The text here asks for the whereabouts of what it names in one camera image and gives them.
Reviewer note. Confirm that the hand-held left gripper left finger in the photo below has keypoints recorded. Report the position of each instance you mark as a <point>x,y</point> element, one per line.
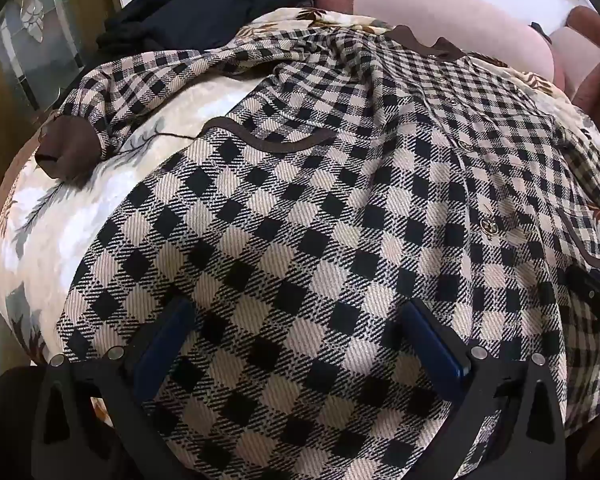
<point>162,347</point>

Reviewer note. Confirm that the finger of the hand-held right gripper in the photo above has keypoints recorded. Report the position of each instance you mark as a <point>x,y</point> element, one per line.
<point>592,287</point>

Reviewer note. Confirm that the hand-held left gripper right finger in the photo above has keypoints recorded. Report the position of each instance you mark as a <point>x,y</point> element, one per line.
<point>435,347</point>

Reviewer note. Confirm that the black beige checked coat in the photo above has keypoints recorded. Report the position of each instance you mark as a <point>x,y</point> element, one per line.
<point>305,210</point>

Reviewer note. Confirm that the cream leaf-print blanket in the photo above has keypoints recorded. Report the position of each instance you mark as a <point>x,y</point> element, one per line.
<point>80,210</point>

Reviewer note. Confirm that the small dark object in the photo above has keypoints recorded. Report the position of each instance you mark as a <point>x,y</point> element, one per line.
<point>538,31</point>

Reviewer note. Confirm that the pink sofa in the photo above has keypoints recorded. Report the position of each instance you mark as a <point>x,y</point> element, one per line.
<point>430,5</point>

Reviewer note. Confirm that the glass panelled wooden door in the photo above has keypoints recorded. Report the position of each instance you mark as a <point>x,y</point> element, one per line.
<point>30,35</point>

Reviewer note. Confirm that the black garment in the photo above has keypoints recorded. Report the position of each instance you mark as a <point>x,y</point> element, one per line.
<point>190,5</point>

